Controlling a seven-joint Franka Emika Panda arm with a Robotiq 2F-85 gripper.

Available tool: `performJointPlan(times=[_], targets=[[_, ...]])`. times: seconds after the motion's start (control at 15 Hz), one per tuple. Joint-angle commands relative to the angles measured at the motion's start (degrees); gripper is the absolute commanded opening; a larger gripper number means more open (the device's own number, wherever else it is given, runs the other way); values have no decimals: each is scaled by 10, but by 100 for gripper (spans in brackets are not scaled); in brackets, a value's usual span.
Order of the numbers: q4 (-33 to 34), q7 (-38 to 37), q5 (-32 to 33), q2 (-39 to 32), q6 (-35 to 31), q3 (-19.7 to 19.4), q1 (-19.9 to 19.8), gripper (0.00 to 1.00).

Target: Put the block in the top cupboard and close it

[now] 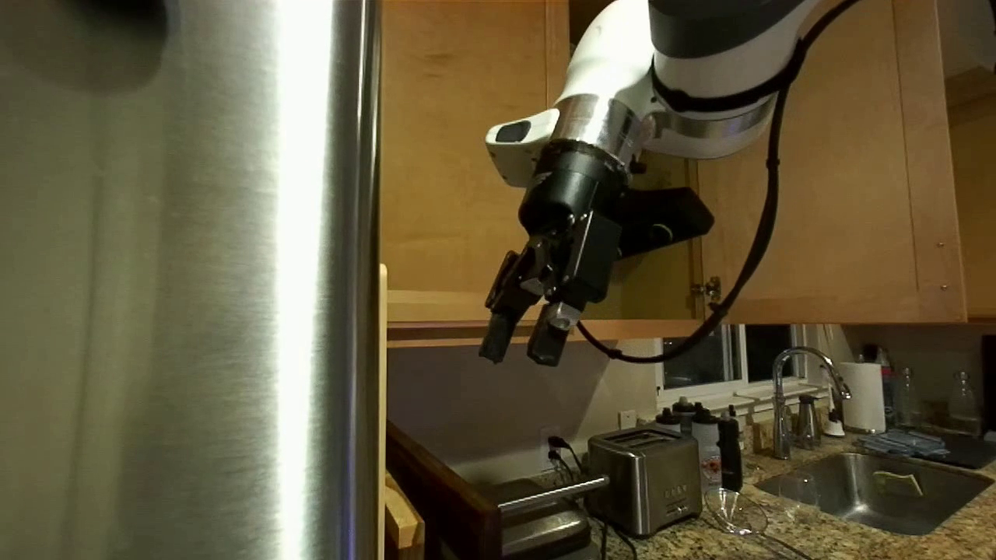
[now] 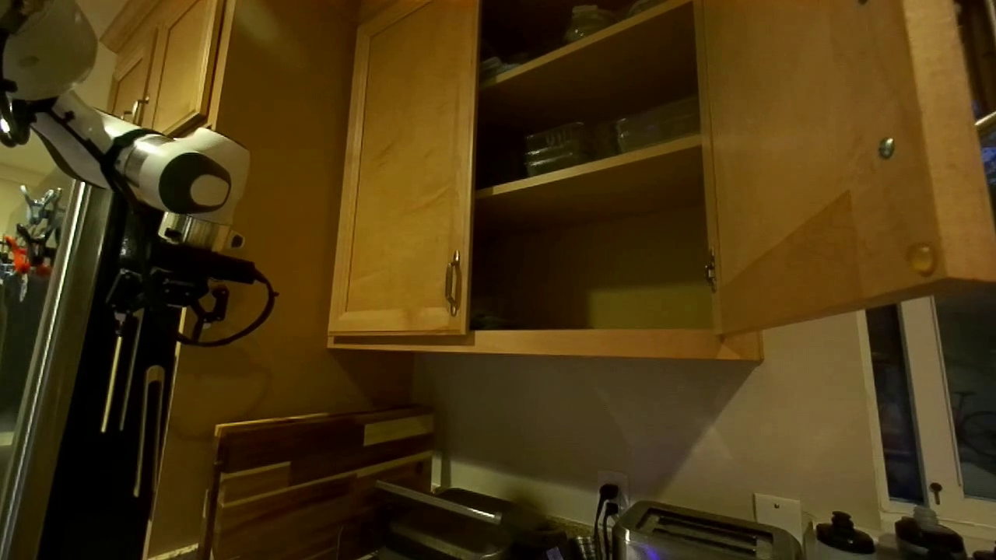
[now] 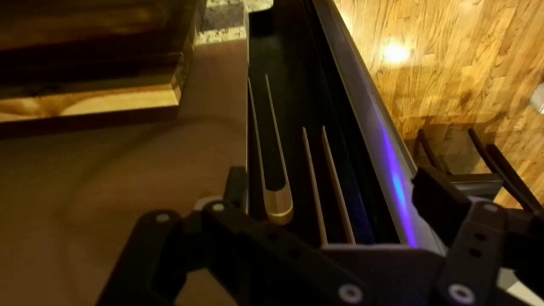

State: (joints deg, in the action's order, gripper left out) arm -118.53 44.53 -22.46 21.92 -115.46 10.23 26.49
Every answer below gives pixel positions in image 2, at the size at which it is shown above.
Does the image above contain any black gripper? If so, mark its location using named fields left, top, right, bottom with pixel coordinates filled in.
left=102, top=260, right=229, bottom=323

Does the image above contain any plain wooden cupboard door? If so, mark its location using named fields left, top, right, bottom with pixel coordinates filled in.
left=327, top=0, right=481, bottom=342

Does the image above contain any wooden cupboard door with bumper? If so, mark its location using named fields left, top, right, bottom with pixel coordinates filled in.
left=692, top=0, right=996, bottom=342

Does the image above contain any tall wooden side panel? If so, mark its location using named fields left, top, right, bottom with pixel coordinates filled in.
left=144, top=0, right=417, bottom=560

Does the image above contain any stainless steel refrigerator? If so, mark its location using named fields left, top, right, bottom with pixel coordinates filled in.
left=0, top=144, right=186, bottom=560

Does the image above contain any dark striped wooden cutting board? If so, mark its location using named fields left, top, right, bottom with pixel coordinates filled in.
left=207, top=405, right=438, bottom=560

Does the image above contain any stainless steel toaster oven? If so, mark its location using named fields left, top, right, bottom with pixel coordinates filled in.
left=371, top=475, right=524, bottom=560

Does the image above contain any stack of glass dishes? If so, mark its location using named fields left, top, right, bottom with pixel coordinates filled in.
left=597, top=95, right=699, bottom=157
left=521, top=119, right=597, bottom=177

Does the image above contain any clear glassware group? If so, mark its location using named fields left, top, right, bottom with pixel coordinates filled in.
left=563, top=0, right=669, bottom=46

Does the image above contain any silver two-slot toaster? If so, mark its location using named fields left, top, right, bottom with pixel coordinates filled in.
left=610, top=497, right=806, bottom=560

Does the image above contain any grey bottle black cap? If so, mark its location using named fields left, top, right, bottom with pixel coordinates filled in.
left=803, top=508, right=882, bottom=560

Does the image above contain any white framed window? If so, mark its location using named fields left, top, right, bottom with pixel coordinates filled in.
left=863, top=285, right=996, bottom=545

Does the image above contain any dark bottle black cap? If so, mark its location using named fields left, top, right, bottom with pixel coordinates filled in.
left=889, top=504, right=971, bottom=560

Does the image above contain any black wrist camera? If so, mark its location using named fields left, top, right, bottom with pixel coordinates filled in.
left=151, top=250, right=265, bottom=291

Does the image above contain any small wooden wall cupboard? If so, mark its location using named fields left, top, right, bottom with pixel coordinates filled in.
left=98, top=0, right=239, bottom=151

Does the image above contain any metal cupboard door handle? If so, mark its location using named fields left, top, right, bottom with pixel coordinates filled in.
left=441, top=253, right=468, bottom=313

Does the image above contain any wooden wall cupboard with shelves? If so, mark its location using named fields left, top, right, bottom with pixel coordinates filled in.
left=327, top=0, right=765, bottom=367

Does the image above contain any black power cord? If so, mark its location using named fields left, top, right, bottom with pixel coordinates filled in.
left=587, top=480, right=630, bottom=560

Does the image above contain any white wall outlet plate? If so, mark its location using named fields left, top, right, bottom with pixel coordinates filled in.
left=750, top=488, right=808, bottom=541

